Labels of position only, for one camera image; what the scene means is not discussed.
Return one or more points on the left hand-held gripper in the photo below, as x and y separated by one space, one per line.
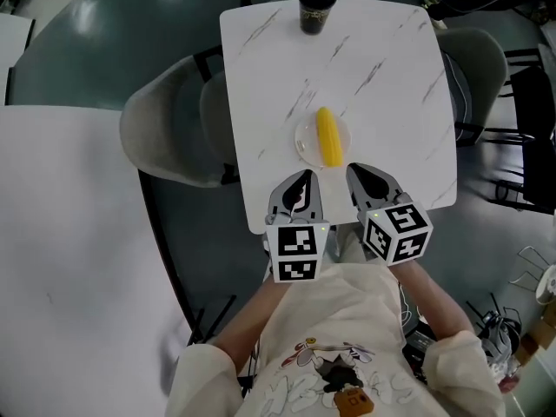
295 241

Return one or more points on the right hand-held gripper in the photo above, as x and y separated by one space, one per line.
399 233

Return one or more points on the small white ceramic plate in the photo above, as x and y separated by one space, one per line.
306 139

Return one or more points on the yellow corn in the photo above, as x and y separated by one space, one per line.
330 139

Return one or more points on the person's left forearm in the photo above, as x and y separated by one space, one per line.
247 328

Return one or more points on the person's right forearm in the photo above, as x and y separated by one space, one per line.
434 302

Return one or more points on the light trousers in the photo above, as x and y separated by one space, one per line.
347 246

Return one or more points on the cream printed sweatshirt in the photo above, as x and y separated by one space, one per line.
347 302

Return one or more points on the white marble table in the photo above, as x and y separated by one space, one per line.
382 59

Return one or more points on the black box device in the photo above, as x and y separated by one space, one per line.
419 341

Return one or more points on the black cup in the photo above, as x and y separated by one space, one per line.
315 11

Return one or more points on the cardboard box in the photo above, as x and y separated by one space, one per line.
536 337

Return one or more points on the large white table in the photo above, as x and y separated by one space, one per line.
65 233

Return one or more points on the small white table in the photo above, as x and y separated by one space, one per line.
13 54

